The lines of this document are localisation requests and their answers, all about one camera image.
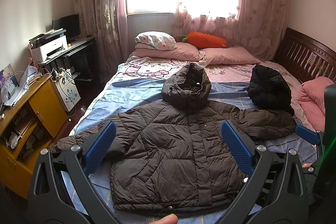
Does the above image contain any brown puffer jacket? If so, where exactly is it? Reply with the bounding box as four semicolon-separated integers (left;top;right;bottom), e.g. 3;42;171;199
56;62;297;214

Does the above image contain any person's thumb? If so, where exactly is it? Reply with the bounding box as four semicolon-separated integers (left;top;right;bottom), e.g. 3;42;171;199
150;214;178;224

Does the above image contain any folded pink quilt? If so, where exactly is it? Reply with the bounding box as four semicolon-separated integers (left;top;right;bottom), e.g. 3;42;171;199
298;76;334;131

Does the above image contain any blue plaid bed sheet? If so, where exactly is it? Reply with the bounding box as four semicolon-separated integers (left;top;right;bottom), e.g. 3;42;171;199
62;79;317;223

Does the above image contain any black puffer jacket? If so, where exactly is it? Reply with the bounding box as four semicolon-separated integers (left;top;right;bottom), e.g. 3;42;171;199
248;65;294;115

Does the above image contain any yellow wooden cabinet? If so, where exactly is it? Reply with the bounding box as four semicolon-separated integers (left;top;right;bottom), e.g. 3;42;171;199
1;76;68;199

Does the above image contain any dark wooden headboard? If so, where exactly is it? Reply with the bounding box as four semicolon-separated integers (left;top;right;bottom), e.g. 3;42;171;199
273;28;336;83

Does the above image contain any pink cartoon bed sheet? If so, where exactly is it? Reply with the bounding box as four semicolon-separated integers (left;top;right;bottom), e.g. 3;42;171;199
113;56;301;97

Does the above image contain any right pink pillow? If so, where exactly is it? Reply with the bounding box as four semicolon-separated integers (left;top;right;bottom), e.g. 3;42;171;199
199;46;260;67

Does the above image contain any black computer desk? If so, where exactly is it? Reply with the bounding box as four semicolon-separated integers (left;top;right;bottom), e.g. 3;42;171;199
38;36;98;82

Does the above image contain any white printer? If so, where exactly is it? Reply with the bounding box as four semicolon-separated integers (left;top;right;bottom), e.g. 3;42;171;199
31;36;68;63

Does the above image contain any orange carrot plush pillow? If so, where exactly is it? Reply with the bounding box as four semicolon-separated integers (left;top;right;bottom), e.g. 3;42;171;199
182;32;228;49

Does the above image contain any floral white pillow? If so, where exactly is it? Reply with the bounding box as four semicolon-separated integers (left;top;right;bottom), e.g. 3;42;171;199
135;31;177;51

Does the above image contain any black computer monitor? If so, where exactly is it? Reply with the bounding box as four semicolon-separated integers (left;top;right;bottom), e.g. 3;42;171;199
52;14;80;42

